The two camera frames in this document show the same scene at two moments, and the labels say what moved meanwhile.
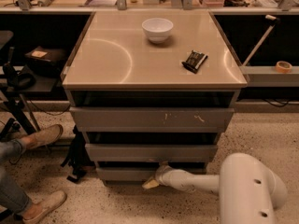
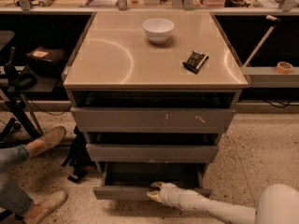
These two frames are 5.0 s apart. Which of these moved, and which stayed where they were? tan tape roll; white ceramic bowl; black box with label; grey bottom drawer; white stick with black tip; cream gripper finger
Moved: grey bottom drawer; cream gripper finger
Stayed: black box with label; tan tape roll; white ceramic bowl; white stick with black tip
